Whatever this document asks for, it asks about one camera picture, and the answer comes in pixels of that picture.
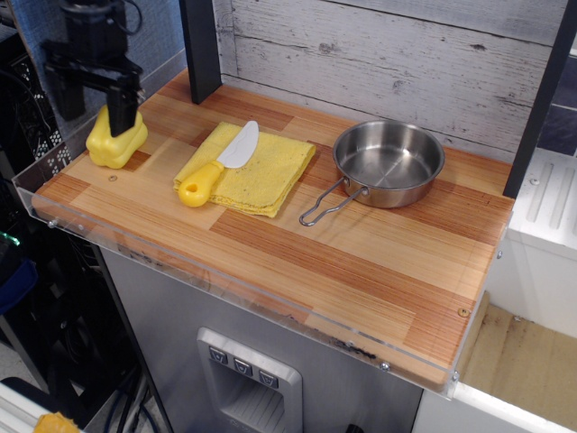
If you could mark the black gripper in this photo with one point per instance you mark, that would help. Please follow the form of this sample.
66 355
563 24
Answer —
94 55

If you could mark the yellow toy bell pepper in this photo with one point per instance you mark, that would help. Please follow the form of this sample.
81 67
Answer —
114 152

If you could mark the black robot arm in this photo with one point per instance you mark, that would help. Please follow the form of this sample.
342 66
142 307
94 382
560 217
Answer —
90 4

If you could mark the yellow folded cloth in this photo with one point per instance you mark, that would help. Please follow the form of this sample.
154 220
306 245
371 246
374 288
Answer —
261 186

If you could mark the stainless steel pot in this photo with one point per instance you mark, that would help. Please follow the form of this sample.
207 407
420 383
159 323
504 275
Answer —
383 164

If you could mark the silver toy fridge cabinet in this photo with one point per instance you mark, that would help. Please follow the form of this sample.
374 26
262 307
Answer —
218 367

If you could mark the yellow object bottom left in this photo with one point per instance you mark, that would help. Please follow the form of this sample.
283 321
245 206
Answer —
55 423

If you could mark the clear acrylic table guard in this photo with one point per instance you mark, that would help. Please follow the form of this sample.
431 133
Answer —
394 288

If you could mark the white toy sink unit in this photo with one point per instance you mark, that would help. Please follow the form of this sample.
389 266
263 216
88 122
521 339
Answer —
518 366

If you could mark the dark left vertical post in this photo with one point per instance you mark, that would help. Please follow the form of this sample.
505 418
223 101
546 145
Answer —
201 47

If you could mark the dark vertical post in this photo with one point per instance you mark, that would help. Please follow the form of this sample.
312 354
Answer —
544 97
201 47

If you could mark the toy knife yellow handle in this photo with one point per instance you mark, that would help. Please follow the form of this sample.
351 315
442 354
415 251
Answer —
200 174

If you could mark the dark right vertical post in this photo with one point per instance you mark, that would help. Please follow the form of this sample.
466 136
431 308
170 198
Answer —
544 97

